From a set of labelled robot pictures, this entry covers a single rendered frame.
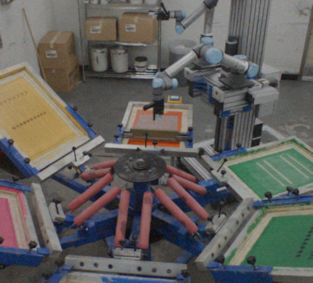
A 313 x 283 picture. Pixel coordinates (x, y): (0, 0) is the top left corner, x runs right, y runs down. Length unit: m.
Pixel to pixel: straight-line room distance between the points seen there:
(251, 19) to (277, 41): 3.25
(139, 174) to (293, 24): 4.96
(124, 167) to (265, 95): 1.70
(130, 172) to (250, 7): 1.89
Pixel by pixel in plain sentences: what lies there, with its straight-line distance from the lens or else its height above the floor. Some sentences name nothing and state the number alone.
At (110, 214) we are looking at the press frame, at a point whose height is 1.02.
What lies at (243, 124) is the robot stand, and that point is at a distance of 3.99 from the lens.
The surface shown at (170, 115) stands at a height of 0.96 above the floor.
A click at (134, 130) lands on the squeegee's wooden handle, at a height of 1.05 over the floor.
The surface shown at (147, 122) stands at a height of 0.96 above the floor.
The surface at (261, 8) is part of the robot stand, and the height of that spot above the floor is 1.82.
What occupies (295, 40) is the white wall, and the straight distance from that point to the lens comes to 6.85.
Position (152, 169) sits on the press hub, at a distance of 2.24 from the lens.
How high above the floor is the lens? 2.63
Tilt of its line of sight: 30 degrees down
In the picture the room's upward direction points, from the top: straight up
